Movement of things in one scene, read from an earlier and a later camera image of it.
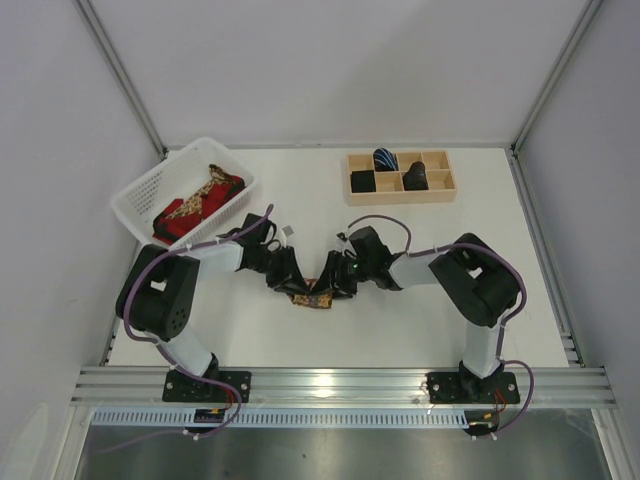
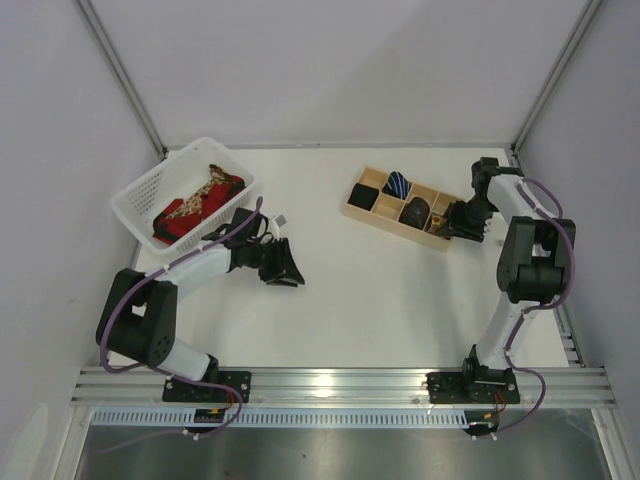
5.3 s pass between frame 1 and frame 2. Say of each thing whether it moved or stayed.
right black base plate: stayed
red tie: stayed
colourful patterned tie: moved
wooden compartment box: moved
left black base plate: stayed
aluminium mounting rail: stayed
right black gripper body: moved
